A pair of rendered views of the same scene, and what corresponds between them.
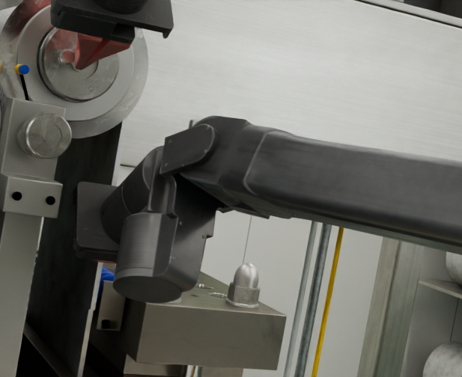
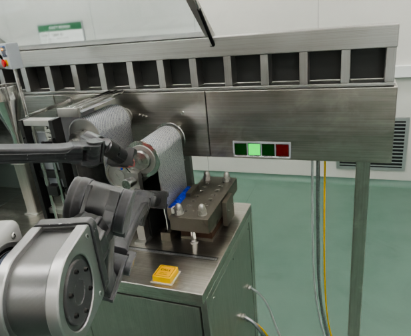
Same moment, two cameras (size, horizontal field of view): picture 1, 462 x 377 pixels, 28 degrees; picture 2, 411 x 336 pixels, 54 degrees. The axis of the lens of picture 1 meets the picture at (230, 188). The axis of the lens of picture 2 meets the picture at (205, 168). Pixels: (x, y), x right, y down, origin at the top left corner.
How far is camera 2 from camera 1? 121 cm
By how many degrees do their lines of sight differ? 50
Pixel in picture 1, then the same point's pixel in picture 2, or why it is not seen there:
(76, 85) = (140, 167)
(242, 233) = not seen: outside the picture
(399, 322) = (362, 193)
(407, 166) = not seen: hidden behind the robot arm
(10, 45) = not seen: hidden behind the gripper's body
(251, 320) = (197, 221)
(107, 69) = (145, 162)
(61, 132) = (128, 183)
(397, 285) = (358, 179)
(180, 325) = (178, 221)
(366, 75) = (295, 115)
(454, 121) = (342, 125)
